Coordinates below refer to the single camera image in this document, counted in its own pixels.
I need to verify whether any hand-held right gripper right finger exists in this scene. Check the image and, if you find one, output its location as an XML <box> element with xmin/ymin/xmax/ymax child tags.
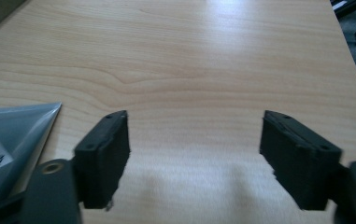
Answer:
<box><xmin>259</xmin><ymin>109</ymin><xmax>344</xmax><ymax>211</ymax></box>

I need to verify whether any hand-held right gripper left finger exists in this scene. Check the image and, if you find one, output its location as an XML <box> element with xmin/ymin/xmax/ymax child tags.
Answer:
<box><xmin>73</xmin><ymin>109</ymin><xmax>132</xmax><ymax>212</ymax></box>

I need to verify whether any clear plastic bag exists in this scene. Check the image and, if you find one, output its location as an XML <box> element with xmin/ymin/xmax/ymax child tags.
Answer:
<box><xmin>0</xmin><ymin>102</ymin><xmax>63</xmax><ymax>213</ymax></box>

